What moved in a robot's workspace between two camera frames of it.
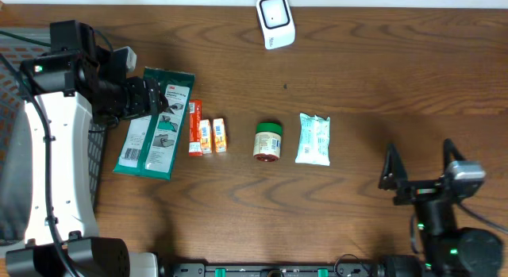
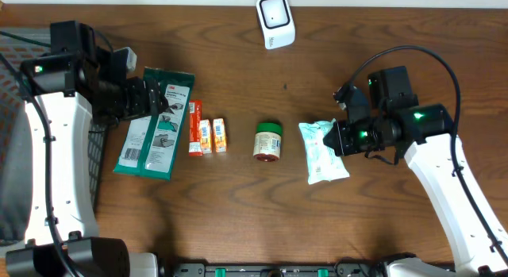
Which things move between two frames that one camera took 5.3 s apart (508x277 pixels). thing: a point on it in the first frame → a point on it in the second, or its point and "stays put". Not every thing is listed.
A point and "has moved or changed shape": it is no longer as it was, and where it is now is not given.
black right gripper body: (417, 191) → (359, 136)
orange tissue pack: (219, 135) stays put
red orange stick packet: (194, 118) stays put
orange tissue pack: (205, 135) stays put
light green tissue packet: (313, 146) has moved or changed shape
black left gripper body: (130, 99) stays put
